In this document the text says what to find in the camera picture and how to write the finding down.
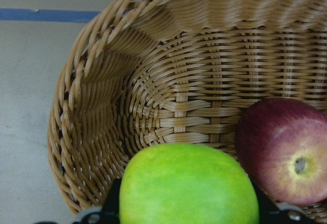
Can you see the woven wicker basket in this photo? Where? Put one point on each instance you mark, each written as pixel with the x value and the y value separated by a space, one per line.
pixel 145 72

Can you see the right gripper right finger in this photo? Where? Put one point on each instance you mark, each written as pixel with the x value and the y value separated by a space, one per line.
pixel 269 212

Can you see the dark red apple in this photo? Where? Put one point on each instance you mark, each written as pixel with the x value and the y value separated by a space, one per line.
pixel 281 144

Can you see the green apple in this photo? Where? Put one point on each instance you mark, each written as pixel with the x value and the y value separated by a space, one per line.
pixel 186 183

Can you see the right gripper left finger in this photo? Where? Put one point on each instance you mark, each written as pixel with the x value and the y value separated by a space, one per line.
pixel 110 209

